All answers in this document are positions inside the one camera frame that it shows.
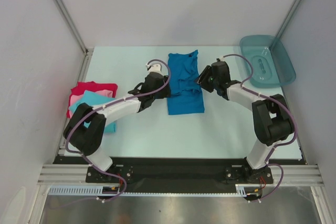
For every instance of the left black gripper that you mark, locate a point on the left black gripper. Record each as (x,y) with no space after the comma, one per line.
(165,92)

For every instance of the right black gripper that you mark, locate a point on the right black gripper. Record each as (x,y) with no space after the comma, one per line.
(203,78)

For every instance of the blue t shirt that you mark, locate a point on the blue t shirt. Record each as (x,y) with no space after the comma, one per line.
(186,96)

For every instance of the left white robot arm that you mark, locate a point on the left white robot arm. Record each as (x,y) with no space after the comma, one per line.
(86,127)

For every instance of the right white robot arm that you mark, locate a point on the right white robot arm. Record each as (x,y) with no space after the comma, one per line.
(272,123)

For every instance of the folded red t shirt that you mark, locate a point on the folded red t shirt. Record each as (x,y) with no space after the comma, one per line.
(81,87)

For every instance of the folded cyan t shirt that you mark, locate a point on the folded cyan t shirt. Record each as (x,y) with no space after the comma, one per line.
(89,100)

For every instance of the teal transparent plastic bin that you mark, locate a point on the teal transparent plastic bin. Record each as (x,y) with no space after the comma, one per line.
(269,63)

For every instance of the folded pink t shirt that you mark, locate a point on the folded pink t shirt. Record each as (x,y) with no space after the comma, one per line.
(101,93)

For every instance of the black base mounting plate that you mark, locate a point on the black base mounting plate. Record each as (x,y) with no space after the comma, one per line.
(180,175)

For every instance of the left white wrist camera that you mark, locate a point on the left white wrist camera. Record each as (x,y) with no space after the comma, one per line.
(154,67)

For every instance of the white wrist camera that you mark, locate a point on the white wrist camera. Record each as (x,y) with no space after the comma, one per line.
(221,58)
(154,67)

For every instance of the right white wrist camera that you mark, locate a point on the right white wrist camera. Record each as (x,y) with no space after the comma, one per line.
(221,58)

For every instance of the left aluminium corner post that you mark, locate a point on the left aluminium corner post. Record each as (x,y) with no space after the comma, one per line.
(71,25)

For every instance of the aluminium corner post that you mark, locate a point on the aluminium corner post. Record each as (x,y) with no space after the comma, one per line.
(71,25)
(288,18)

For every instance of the right light cable duct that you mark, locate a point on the right light cable duct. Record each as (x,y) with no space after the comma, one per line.
(249,189)

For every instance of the light blue cable duct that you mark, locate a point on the light blue cable duct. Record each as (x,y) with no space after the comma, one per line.
(72,190)

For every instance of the aluminium front frame rail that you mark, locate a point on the aluminium front frame rail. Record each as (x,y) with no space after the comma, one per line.
(75,174)

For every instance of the right aluminium corner post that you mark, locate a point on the right aluminium corner post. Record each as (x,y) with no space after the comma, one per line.
(288,18)

